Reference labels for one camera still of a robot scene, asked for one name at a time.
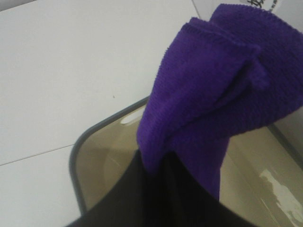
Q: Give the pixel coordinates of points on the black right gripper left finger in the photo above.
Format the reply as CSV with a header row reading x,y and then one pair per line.
x,y
134,201

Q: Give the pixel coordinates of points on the beige plastic bin grey rim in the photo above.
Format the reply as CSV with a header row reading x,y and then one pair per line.
x,y
261,177

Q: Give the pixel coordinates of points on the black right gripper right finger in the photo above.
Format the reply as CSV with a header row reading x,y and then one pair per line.
x,y
190,205

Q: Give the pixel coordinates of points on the purple towel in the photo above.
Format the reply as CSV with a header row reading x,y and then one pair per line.
x,y
239,71

